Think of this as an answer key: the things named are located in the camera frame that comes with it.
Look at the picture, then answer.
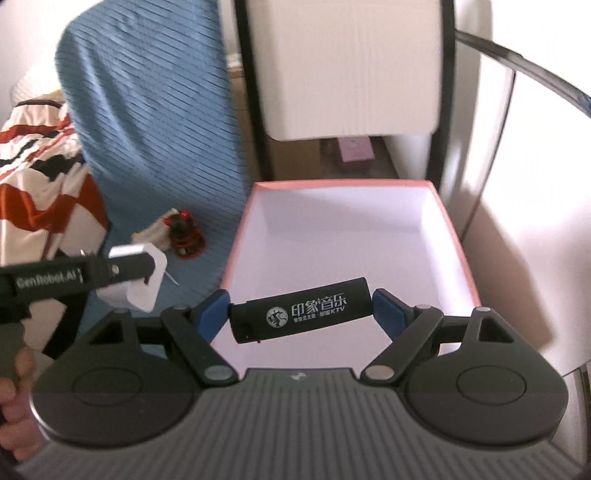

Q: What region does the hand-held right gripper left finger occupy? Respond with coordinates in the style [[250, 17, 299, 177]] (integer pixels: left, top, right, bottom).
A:
[[88, 288, 241, 388]]

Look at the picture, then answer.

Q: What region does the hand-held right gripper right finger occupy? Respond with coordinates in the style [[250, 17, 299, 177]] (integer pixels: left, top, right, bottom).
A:
[[360, 288, 517, 388]]

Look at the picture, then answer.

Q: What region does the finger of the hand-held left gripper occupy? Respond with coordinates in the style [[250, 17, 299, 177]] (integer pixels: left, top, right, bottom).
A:
[[83, 253, 158, 291]]

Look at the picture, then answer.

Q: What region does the white charger plug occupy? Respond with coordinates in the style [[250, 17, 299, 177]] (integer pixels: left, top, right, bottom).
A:
[[97, 246, 168, 312]]

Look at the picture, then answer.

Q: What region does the pink cardboard box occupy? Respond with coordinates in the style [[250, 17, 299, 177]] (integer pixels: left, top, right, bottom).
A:
[[209, 181, 481, 370]]

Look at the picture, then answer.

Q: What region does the red black figurine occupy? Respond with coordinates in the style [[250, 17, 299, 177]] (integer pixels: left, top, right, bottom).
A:
[[163, 209, 206, 260]]

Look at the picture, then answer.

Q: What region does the black printed lighter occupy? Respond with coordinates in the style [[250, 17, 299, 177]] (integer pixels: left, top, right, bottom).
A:
[[229, 277, 373, 344]]

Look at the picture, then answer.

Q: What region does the person's left hand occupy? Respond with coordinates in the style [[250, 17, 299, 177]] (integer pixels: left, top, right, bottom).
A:
[[0, 347, 49, 464]]

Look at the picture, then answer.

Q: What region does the red white black patterned blanket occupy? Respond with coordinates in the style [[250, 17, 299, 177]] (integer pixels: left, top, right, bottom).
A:
[[0, 90, 112, 273]]

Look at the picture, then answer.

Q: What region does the blue textured bedspread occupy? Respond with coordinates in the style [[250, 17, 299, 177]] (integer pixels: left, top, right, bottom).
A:
[[44, 0, 259, 361]]

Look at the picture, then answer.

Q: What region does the pink carton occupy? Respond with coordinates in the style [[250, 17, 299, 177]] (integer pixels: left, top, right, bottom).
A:
[[339, 137, 376, 163]]

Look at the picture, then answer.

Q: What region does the black curved metal tube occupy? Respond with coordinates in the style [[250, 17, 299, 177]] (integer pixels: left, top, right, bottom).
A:
[[455, 28, 591, 118]]

